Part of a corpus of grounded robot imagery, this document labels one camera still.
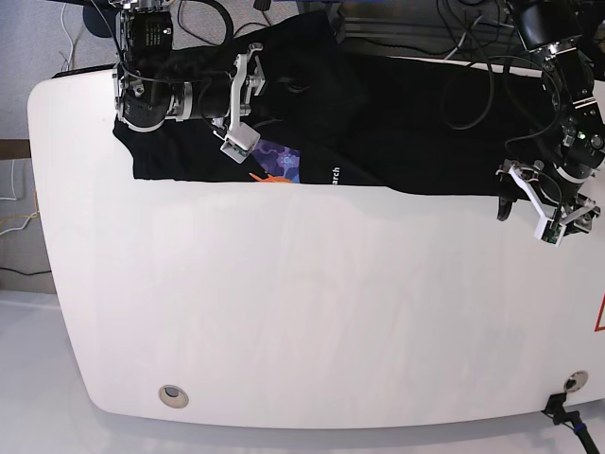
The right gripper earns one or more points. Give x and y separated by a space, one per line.
248 81

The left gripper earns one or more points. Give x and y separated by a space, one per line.
560 201

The black T-shirt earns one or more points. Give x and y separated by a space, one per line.
328 116

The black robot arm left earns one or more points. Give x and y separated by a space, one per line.
552 164

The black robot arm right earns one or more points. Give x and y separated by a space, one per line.
155 83

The round blue-grey stand base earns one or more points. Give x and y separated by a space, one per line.
100 22

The red warning sticker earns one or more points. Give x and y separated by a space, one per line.
600 323

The table grommet hole right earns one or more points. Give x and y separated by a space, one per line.
575 382

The table grommet hole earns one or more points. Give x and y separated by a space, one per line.
575 382
174 397

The table grommet hole left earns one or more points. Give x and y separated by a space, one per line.
174 397

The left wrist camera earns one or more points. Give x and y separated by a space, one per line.
550 231

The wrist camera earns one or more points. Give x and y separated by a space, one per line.
550 231
239 142

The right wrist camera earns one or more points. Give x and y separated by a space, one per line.
239 142

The black clamp with cable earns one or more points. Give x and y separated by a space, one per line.
556 412

